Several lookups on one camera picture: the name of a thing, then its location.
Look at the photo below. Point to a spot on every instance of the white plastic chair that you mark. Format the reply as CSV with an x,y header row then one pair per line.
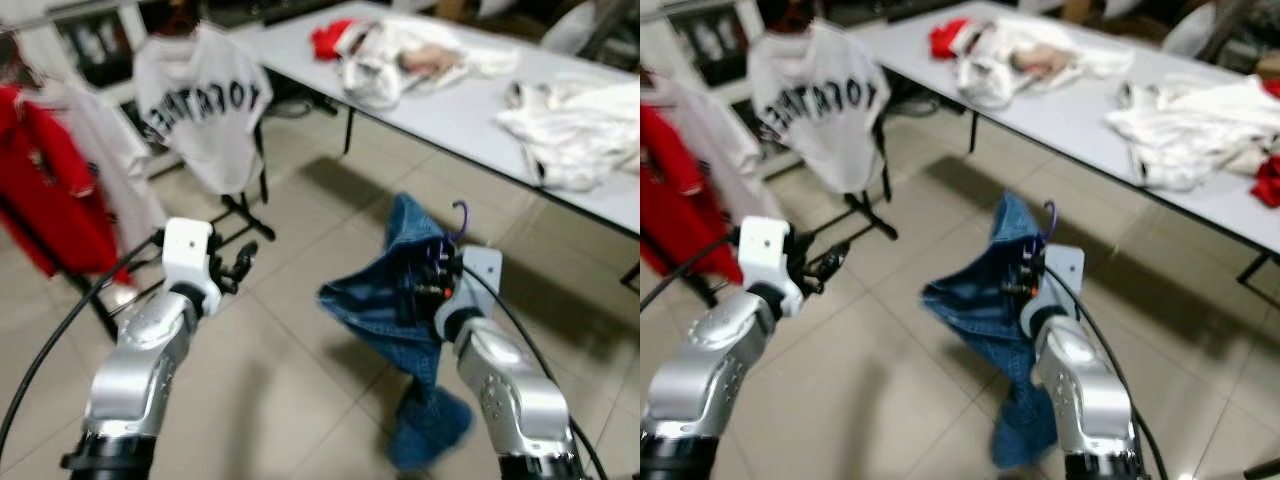
x,y
1195,30
570,30

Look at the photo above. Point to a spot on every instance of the small red cloth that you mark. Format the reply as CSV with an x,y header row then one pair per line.
x,y
330,40
945,38

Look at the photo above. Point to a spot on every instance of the crumpled white garment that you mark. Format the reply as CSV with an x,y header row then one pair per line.
x,y
580,140
1190,140

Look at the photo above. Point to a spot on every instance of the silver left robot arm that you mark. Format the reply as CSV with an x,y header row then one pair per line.
x,y
715,360
140,370

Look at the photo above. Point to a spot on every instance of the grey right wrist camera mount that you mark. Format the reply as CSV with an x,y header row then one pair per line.
x,y
1065,275
482,270

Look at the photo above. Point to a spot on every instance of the large white table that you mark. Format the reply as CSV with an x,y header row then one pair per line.
x,y
1060,110
450,110

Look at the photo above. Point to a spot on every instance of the white jersey with black lettering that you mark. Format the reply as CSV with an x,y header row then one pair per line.
x,y
215,150
830,150

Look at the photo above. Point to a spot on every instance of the red garment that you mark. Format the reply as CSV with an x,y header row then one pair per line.
x,y
1270,180

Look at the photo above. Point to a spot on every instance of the white shirt with red collar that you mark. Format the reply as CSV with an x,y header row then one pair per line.
x,y
120,160
730,150

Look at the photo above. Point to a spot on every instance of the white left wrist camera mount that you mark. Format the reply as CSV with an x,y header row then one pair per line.
x,y
765,250
188,250

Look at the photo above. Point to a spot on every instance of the white garment with pink patch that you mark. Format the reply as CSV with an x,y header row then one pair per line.
x,y
1030,60
420,60

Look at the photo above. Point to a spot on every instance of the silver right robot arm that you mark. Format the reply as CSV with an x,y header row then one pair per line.
x,y
1085,390
510,390

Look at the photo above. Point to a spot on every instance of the blue denim jeans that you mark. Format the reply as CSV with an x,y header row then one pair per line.
x,y
975,310
370,310

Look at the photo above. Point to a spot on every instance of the blue plastic hanger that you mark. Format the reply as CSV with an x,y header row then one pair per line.
x,y
1054,215
466,220

